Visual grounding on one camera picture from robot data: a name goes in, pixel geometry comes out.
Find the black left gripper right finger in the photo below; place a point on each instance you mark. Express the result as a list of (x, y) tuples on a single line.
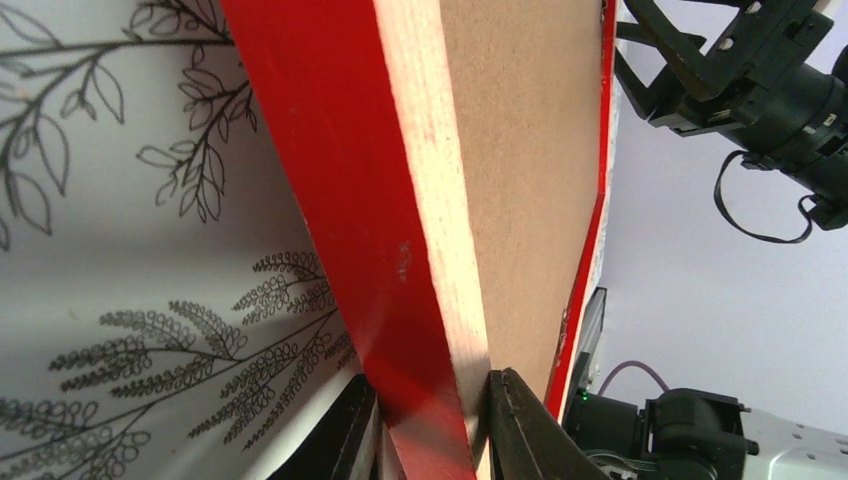
[(526, 441)]

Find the red wooden picture frame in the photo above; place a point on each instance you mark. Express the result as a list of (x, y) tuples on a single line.
[(445, 156)]

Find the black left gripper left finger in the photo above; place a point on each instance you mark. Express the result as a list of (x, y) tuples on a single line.
[(343, 443)]

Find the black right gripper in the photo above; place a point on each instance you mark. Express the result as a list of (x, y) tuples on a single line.
[(755, 88)]

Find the floral patterned table mat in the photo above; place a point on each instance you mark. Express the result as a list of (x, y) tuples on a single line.
[(163, 312)]

